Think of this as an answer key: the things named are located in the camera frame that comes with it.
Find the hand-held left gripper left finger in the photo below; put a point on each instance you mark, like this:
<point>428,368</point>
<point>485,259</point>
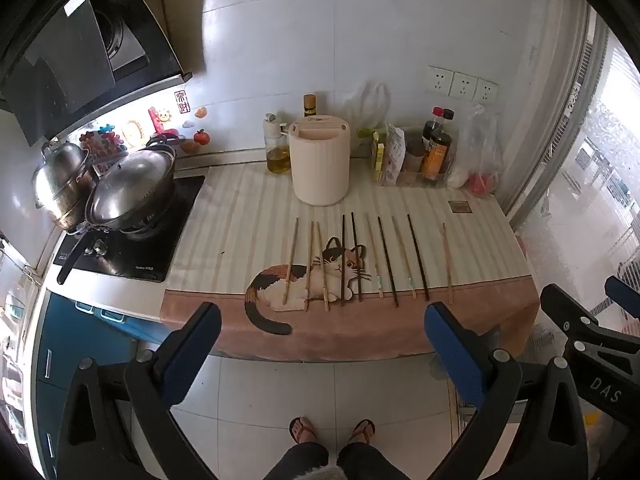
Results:
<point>192,350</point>

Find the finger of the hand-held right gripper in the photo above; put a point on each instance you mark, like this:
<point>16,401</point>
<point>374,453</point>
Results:
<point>622,292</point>
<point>565,310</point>

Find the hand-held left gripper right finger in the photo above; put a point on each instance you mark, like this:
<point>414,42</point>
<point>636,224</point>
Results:
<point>452,355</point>

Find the dark brown chopstick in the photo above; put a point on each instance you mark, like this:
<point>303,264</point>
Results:
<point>387,261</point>
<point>343,260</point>
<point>418,258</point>
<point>356,257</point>

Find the light chopstick with patterned end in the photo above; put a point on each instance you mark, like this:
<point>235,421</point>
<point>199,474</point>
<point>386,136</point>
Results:
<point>374,255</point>
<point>404,258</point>

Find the cream cylindrical utensil holder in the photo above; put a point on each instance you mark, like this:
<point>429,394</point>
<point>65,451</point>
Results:
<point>320,165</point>

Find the black glass gas stove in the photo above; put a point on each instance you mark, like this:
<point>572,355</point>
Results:
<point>145,257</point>

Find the glass sliding door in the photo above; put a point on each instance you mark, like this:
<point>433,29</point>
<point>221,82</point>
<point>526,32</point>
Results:
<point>590,185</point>

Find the blue kitchen cabinet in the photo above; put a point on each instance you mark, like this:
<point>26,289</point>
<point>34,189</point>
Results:
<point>75,345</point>

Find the person's right leg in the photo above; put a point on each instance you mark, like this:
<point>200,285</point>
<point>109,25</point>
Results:
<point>362,457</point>

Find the person's leg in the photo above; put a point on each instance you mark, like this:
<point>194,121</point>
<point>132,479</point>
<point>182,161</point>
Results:
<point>362,457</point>
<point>300,455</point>

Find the brown square mat tag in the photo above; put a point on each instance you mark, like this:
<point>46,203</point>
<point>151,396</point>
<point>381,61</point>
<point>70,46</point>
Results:
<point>459,207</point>

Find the person's left leg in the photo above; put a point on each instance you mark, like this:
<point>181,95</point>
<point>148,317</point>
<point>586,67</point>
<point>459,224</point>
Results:
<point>300,455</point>

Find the striped cat printed mat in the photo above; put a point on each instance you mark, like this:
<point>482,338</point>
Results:
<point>250,200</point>

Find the steel wok with lid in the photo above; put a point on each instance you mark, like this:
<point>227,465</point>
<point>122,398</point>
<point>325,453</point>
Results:
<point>130,190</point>

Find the plastic bag with red contents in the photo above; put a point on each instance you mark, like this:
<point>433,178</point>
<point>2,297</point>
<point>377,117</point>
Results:
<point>480,160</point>

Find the orange label sauce bottle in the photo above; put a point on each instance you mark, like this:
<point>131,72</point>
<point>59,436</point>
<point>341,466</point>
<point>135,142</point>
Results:
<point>438,155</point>

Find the brown seasoning jar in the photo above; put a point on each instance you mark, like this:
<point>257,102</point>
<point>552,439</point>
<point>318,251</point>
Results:
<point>414,152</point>

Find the clear cooking oil bottle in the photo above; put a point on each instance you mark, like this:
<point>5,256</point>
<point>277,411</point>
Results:
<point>277,157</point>

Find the white printed packet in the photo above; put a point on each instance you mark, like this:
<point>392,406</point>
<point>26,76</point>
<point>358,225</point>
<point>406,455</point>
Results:
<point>395,152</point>

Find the yellow packet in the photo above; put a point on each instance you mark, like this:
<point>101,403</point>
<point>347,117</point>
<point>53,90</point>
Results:
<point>378,155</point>

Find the stacked steel steamer pot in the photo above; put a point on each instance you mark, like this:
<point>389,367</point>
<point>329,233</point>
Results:
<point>60,180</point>

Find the sauce bottle with red cap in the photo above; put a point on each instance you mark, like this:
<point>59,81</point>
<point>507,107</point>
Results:
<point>433,125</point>

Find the clear hanging plastic bag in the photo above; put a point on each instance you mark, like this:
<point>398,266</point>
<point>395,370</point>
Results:
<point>367,105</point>

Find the dark bottle with yellow cap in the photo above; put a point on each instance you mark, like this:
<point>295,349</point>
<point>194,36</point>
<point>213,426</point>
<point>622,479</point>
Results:
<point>310,105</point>

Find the black range hood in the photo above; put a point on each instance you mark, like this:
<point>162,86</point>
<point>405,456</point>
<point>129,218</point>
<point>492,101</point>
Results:
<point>75,60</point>

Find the red apple wall sticker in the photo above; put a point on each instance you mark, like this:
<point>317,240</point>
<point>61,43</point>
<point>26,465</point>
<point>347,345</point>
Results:
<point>201,136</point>

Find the colourful letter wall stickers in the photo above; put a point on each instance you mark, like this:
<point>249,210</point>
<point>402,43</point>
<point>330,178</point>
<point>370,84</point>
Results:
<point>102,142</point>

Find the white wall socket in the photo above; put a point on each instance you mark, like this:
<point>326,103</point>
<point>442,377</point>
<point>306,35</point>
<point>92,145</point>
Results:
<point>486,91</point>
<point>440,80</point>
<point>463,86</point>

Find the pink sun wall sticker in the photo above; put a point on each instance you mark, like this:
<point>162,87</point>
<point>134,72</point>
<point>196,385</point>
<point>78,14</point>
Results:
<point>161,119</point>

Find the orange fruit wall sticker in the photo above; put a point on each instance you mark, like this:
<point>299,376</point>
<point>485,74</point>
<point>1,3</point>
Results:
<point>200,112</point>

